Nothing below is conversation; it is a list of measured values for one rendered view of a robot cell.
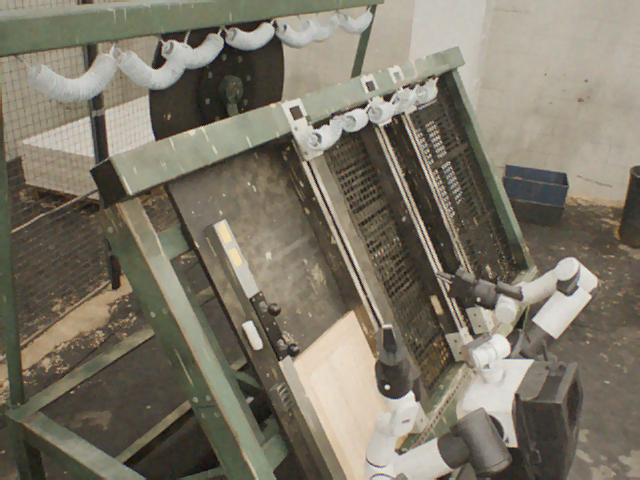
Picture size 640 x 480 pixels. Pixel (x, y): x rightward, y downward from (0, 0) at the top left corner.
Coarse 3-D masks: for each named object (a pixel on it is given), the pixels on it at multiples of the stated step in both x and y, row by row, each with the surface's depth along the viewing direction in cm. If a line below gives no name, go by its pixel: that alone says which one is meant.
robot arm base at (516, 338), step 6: (516, 330) 190; (510, 336) 191; (516, 336) 187; (522, 336) 185; (510, 342) 188; (516, 342) 185; (522, 342) 185; (510, 348) 186; (516, 348) 184; (510, 354) 184; (516, 354) 183; (552, 354) 190
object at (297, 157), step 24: (288, 120) 190; (336, 120) 187; (288, 144) 196; (288, 168) 199; (312, 168) 199; (312, 192) 198; (312, 216) 201; (336, 216) 203; (336, 240) 200; (336, 264) 204; (360, 288) 204; (360, 312) 206
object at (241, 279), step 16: (224, 256) 168; (240, 256) 171; (240, 272) 170; (240, 288) 170; (256, 288) 173; (256, 320) 171; (272, 352) 172; (272, 368) 175; (288, 368) 175; (288, 384) 174; (304, 400) 177; (304, 416) 175; (304, 432) 178; (320, 432) 179; (320, 448) 177; (320, 464) 179; (336, 464) 181
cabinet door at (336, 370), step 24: (336, 336) 197; (360, 336) 207; (312, 360) 186; (336, 360) 195; (360, 360) 204; (312, 384) 184; (336, 384) 192; (360, 384) 201; (336, 408) 190; (360, 408) 199; (384, 408) 208; (336, 432) 187; (360, 432) 196; (360, 456) 193
